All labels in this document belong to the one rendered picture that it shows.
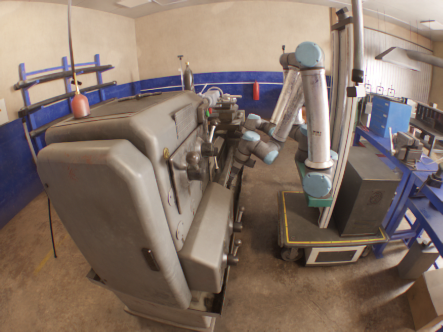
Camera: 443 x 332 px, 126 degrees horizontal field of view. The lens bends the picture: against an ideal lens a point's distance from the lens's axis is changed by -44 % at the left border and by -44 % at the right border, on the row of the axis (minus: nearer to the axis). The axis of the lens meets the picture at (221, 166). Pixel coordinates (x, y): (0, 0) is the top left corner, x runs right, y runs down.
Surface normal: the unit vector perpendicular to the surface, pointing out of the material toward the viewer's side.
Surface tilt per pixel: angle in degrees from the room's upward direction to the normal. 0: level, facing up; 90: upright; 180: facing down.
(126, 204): 90
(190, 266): 90
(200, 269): 90
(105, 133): 90
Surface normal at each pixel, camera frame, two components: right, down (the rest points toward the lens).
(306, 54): -0.59, 0.29
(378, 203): -0.18, 0.47
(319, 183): -0.55, 0.48
